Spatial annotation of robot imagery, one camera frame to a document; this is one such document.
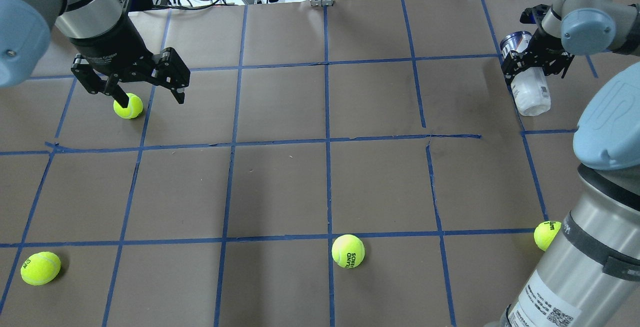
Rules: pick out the white blue tennis ball can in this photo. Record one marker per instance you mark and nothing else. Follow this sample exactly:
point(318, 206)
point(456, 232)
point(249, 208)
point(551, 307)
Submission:
point(531, 93)

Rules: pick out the tennis ball far right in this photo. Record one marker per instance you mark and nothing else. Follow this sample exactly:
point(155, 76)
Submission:
point(133, 109)

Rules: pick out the tennis ball mid table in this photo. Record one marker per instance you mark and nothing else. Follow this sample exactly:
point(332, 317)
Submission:
point(40, 268)

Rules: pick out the tennis ball beside near base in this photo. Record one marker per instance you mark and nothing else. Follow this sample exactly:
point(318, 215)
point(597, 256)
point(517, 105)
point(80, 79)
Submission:
point(348, 251)

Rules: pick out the brown paper table mat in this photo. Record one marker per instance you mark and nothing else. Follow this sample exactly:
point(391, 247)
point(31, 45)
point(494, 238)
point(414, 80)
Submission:
point(388, 120)

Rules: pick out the tennis ball nearest camera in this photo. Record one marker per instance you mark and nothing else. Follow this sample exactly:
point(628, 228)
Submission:
point(545, 232)

